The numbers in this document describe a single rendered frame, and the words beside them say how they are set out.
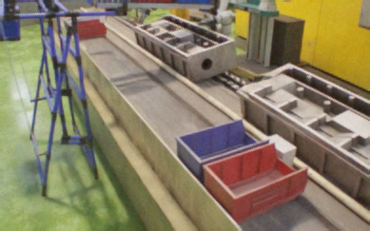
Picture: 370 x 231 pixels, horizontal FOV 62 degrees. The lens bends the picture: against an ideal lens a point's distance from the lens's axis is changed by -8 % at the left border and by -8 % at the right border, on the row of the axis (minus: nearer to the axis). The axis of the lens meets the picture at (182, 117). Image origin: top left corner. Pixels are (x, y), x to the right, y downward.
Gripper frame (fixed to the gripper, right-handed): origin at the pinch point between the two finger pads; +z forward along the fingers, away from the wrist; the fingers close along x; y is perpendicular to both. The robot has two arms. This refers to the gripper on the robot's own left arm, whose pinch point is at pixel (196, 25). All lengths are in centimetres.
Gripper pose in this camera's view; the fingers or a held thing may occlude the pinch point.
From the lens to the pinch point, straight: 267.2
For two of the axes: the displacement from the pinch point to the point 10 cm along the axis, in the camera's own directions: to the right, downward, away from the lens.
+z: -8.7, 3.7, -3.2
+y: -1.5, -8.3, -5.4
